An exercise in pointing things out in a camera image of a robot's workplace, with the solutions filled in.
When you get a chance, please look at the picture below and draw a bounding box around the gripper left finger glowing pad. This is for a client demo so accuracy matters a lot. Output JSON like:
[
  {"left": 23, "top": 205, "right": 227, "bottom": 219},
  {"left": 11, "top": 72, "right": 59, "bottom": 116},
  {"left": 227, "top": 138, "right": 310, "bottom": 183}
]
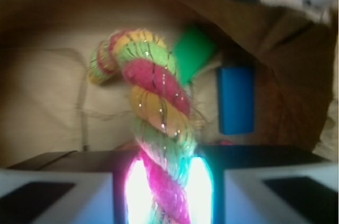
[{"left": 1, "top": 150, "right": 151, "bottom": 223}]

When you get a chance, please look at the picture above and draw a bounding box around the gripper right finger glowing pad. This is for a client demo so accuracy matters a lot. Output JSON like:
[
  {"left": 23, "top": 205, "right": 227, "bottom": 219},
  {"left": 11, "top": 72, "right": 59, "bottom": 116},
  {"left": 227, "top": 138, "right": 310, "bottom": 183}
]
[{"left": 187, "top": 145, "right": 338, "bottom": 223}]

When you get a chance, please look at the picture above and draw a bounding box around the multicolored twisted rope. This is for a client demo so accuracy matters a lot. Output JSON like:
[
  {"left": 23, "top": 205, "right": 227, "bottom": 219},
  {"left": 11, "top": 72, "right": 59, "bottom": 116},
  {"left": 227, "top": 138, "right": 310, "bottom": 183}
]
[{"left": 88, "top": 28, "right": 197, "bottom": 224}]

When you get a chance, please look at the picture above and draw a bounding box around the blue rectangular block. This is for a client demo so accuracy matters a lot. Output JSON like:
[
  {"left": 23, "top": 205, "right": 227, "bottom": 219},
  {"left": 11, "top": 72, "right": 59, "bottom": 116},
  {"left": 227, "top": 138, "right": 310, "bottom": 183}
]
[{"left": 217, "top": 66, "right": 255, "bottom": 135}]

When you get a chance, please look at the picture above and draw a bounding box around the green rectangular block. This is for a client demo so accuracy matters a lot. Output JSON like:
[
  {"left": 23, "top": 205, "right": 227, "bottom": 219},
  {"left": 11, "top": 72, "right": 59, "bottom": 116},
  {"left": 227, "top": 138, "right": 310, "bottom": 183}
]
[{"left": 174, "top": 25, "right": 217, "bottom": 86}]

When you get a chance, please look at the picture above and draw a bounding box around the brown paper bag tray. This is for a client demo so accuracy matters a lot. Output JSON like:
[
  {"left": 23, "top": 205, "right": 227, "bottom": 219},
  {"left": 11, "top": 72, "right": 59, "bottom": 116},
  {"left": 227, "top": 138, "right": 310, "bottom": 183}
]
[{"left": 1, "top": 0, "right": 338, "bottom": 166}]

